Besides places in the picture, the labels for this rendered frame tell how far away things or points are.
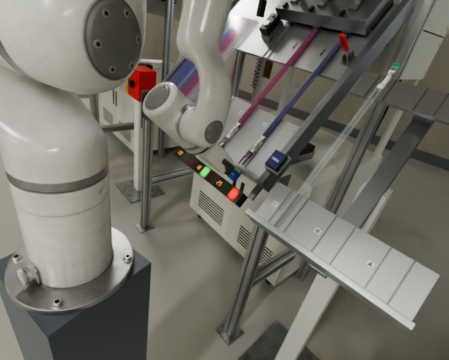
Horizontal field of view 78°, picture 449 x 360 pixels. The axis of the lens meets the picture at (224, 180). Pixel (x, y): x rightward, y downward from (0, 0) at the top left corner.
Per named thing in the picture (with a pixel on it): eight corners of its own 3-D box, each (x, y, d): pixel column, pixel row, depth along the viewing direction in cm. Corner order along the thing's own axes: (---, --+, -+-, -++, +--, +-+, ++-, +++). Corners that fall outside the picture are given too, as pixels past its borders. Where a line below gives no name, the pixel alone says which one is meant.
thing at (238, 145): (263, 182, 81) (259, 178, 79) (153, 108, 121) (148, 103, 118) (303, 132, 82) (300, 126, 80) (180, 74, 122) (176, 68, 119)
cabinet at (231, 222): (270, 295, 133) (313, 186, 102) (188, 213, 175) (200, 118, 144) (337, 245, 174) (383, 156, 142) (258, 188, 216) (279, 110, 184)
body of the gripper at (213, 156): (175, 141, 70) (198, 161, 79) (200, 159, 64) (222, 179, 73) (195, 118, 70) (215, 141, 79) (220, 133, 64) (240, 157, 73)
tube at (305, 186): (392, 67, 70) (393, 63, 69) (398, 68, 69) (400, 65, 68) (271, 228, 62) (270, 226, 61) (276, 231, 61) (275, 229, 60)
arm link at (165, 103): (218, 123, 63) (190, 113, 68) (185, 83, 52) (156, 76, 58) (197, 154, 62) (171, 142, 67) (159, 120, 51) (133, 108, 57)
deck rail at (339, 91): (268, 192, 82) (261, 184, 77) (263, 188, 83) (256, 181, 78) (413, 11, 86) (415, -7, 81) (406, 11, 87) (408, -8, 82)
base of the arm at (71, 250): (46, 343, 36) (16, 237, 27) (-17, 263, 45) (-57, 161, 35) (155, 262, 51) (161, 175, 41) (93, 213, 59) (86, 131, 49)
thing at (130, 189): (130, 203, 174) (130, 73, 135) (114, 184, 188) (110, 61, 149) (164, 193, 189) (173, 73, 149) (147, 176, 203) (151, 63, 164)
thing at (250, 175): (263, 189, 83) (255, 179, 78) (154, 113, 123) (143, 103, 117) (265, 186, 83) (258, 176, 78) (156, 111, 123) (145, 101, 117)
